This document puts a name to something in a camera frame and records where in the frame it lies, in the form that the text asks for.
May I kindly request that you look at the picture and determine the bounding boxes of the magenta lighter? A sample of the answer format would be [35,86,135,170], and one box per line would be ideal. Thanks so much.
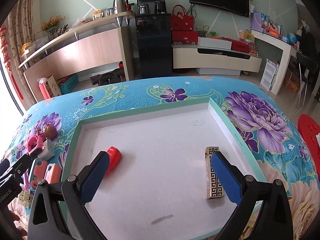
[23,172,30,191]

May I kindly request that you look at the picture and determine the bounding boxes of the cream hair claw clip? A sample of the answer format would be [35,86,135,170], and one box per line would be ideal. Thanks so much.
[18,190,34,209]

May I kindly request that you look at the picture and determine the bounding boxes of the orange blue naer toy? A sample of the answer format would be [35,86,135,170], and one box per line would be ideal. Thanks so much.
[29,158,48,189]

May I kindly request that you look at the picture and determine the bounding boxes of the pink kids smartwatch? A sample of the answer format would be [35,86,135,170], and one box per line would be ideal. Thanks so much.
[27,134,43,156]

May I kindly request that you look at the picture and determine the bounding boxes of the orange carrot knife toy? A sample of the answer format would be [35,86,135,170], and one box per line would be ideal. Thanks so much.
[44,164,62,184]

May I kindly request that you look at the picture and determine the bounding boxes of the brown pink puppy figurine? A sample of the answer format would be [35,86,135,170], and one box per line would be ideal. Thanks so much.
[37,124,57,141]

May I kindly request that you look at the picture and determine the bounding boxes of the gold black patterned lighter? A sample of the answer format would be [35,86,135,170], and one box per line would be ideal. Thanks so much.
[205,146,224,199]

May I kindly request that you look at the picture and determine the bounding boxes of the red white glue bottle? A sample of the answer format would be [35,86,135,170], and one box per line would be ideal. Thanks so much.
[105,146,122,175]

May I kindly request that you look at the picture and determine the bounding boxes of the white square charger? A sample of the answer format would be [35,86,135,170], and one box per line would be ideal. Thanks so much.
[37,140,55,161]

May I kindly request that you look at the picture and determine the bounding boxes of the red gift bag on floor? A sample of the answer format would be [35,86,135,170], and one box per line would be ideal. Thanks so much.
[37,75,62,100]

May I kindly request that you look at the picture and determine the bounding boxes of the teal storage crate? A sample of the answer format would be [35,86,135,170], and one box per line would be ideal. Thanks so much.
[57,74,79,95]

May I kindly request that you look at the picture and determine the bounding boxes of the floral blue tablecloth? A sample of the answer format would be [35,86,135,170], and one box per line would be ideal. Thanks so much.
[1,76,319,239]

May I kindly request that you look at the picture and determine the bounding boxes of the red plastic stool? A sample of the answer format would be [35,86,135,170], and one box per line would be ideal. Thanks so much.
[298,114,319,177]

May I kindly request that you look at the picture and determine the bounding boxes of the teal shallow cardboard tray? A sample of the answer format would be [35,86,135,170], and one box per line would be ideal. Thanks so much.
[62,98,265,239]

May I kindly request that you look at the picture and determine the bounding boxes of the red hanging knot decoration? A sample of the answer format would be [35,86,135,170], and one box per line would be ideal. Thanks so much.
[1,25,24,101]

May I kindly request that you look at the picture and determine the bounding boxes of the black bag on floor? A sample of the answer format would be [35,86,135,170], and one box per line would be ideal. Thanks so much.
[90,68,126,86]

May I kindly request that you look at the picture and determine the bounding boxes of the yellow flower bouquet vase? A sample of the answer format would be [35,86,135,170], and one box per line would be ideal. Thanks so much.
[40,16,65,40]

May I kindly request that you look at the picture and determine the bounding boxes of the wooden shelf desk unit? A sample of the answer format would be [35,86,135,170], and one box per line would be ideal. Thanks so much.
[19,11,135,102]

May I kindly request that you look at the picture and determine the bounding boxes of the black metal chair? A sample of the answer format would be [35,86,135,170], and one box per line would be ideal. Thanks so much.
[285,52,319,108]

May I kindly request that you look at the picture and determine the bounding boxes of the white side desk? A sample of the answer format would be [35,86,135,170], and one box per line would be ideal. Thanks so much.
[251,30,299,95]

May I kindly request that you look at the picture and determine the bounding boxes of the white tv stand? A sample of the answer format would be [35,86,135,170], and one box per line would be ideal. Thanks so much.
[172,44,262,75]

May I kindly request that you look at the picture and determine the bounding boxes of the blue globe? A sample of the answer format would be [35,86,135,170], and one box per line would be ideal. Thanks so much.
[287,33,297,45]

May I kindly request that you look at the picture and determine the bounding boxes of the white flat box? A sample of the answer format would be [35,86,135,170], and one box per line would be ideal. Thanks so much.
[197,37,232,50]

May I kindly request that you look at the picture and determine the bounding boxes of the black water dispenser cabinet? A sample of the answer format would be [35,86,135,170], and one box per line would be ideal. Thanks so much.
[135,0,173,79]

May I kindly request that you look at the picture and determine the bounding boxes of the steel thermos jug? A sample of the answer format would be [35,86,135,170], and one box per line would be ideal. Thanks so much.
[113,0,129,14]

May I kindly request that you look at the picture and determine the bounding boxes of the red gift box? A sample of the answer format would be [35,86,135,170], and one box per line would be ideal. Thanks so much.
[171,31,198,45]

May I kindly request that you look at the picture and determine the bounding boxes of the red handbag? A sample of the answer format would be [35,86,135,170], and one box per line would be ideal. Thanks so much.
[170,4,195,31]

